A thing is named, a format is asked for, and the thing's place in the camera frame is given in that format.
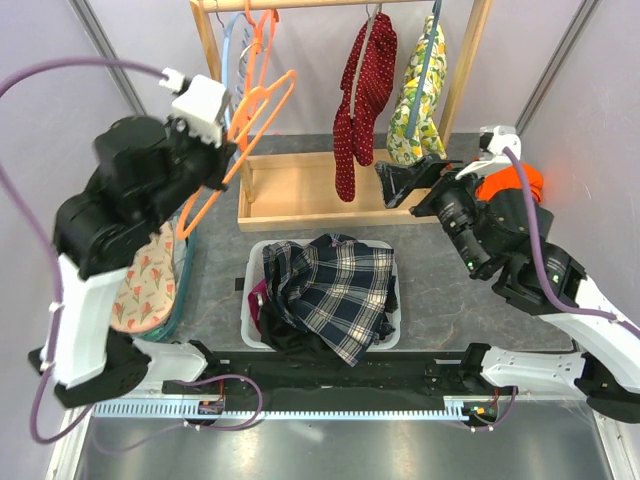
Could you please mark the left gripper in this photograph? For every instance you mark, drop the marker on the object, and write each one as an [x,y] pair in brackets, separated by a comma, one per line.
[222,156]

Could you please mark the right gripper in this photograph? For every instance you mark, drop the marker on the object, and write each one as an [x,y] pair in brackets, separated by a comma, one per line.
[398,180]

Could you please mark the magenta pleated skirt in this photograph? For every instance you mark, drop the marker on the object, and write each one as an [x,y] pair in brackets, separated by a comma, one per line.
[256,299]

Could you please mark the light blue hanger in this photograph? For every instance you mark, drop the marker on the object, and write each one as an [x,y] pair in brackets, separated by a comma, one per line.
[236,39]

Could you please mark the navy plaid skirt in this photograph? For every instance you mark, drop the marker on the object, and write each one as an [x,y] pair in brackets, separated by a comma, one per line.
[335,288]

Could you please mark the black skirt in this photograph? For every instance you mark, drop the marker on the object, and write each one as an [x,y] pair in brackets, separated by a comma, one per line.
[300,340]

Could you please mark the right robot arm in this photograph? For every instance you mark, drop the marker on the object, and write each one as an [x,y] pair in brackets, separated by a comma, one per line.
[491,212]

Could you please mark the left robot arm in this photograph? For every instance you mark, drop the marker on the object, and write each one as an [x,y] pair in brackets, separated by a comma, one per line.
[147,169]

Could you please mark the grey hanger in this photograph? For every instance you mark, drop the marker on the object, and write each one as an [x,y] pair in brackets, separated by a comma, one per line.
[368,29]

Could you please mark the blue-grey hanger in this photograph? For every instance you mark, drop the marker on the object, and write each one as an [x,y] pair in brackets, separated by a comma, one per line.
[415,106]

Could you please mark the lemon print garment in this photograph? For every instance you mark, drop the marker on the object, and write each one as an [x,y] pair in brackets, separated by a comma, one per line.
[426,138]

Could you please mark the red polka dot garment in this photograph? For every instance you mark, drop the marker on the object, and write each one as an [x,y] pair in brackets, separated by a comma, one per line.
[353,140]

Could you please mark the wooden clothes rack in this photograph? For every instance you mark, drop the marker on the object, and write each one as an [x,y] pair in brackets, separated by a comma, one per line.
[295,191]

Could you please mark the teal plastic tub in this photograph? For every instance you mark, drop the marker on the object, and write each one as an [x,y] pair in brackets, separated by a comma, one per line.
[184,251]

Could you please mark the orange cloth on floor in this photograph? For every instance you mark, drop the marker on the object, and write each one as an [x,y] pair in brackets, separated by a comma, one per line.
[508,179]

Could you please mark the white plastic laundry basket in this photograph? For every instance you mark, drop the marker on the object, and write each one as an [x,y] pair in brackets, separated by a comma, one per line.
[254,274]

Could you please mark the floral tulip cloth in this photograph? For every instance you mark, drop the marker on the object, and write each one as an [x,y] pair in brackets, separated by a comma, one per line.
[147,295]

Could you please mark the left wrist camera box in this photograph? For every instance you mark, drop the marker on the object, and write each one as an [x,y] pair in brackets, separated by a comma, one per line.
[201,102]

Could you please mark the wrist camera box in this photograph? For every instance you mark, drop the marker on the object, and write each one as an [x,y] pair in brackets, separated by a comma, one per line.
[492,141]
[201,102]

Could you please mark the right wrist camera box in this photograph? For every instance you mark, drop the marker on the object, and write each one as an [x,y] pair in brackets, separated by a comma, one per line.
[492,141]

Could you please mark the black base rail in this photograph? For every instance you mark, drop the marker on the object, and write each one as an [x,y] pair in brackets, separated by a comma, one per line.
[382,379]

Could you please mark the white slotted cable duct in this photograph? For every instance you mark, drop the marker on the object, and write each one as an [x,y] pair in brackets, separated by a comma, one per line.
[447,409]

